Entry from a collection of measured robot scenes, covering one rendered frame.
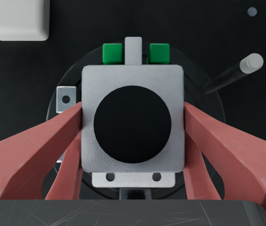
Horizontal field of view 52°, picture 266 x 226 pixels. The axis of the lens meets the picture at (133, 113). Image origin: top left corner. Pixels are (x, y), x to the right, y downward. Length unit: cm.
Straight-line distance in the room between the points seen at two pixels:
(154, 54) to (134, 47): 1
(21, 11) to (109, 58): 10
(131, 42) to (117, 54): 1
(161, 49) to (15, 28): 12
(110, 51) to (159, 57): 3
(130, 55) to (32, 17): 11
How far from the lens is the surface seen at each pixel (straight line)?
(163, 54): 17
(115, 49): 17
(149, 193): 20
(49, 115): 22
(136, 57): 16
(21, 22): 24
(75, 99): 20
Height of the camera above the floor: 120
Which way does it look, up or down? 86 degrees down
